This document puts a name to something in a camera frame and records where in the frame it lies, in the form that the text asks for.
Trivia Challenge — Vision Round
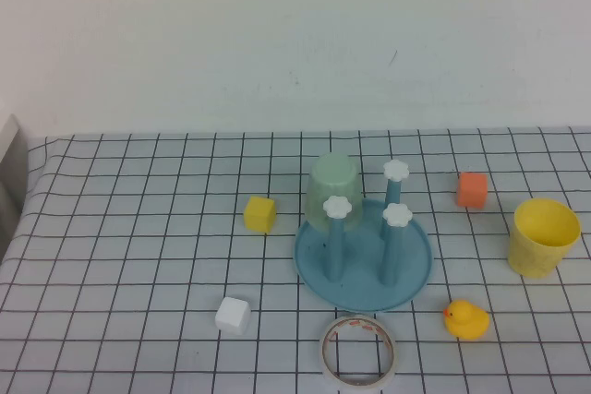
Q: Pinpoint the yellow plastic cup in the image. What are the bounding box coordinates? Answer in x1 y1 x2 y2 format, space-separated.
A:
508 198 582 281

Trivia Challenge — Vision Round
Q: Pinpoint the green plastic cup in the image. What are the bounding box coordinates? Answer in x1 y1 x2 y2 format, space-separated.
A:
302 152 365 233

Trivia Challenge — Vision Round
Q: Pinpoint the blue cup stand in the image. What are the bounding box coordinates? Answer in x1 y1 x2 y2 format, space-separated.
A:
294 159 434 314

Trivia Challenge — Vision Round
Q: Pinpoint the yellow cube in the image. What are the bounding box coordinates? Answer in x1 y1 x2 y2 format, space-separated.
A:
243 196 277 234

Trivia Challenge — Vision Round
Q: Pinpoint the white cube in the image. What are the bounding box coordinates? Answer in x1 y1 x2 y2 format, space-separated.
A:
214 296 251 337

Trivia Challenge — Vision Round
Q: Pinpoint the white black-grid tablecloth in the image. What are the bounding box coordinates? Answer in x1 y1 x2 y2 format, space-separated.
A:
0 125 591 394

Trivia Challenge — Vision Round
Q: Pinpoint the orange cube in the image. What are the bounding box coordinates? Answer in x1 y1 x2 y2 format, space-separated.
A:
456 172 488 209

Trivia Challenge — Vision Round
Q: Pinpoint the white tape roll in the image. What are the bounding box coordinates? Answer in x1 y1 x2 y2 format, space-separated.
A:
319 315 398 390

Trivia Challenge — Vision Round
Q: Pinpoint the yellow rubber duck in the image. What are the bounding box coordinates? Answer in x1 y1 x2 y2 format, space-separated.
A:
443 299 490 342

